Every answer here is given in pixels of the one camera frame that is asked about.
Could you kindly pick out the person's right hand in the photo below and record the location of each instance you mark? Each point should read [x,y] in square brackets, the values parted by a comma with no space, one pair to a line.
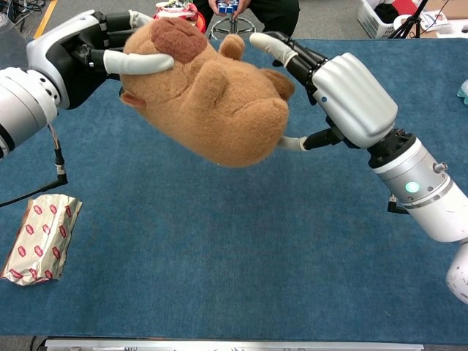
[214,6]

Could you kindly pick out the red white snack packet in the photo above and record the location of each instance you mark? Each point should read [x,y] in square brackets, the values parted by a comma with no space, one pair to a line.
[42,241]

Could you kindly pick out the person in black trousers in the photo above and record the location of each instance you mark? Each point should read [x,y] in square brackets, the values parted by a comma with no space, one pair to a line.
[278,18]

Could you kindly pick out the blue felt table mat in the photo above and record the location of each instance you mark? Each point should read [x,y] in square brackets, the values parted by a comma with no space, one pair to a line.
[219,237]

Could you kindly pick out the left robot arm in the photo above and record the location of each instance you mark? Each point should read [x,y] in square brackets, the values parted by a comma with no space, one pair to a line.
[22,106]

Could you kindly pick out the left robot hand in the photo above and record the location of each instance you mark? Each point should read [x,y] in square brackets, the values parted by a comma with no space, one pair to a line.
[73,55]

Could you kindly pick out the brown cardboard box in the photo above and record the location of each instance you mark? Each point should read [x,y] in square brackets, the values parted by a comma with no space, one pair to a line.
[449,7]

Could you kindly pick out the white printed paper bag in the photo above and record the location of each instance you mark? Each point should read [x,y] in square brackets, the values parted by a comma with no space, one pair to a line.
[435,22]

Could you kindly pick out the chrome stool base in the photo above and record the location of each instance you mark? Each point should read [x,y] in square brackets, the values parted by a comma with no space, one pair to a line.
[230,27]

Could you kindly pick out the aluminium frame rail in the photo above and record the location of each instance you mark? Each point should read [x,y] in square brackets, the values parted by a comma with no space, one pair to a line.
[234,345]

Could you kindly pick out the orange snack cup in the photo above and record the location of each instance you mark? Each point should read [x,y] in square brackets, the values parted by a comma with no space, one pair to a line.
[199,20]

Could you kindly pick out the tan capybara plush toy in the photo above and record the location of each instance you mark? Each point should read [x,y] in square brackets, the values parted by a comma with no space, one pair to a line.
[219,109]

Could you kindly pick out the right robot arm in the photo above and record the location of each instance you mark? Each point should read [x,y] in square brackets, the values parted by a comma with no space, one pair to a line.
[428,194]

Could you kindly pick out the person's left hand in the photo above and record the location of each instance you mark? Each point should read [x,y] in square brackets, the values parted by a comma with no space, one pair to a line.
[243,6]

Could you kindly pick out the black tripod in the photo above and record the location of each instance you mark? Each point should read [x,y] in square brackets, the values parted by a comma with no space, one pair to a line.
[409,22]

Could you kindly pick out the white plastic laundry basket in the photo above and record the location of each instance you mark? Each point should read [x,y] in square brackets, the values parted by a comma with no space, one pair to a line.
[371,20]

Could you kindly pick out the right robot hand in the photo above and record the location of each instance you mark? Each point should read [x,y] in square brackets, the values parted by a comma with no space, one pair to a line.
[354,98]

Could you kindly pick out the pale teal plastic item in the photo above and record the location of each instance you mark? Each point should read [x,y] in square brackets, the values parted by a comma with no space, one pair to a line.
[463,89]

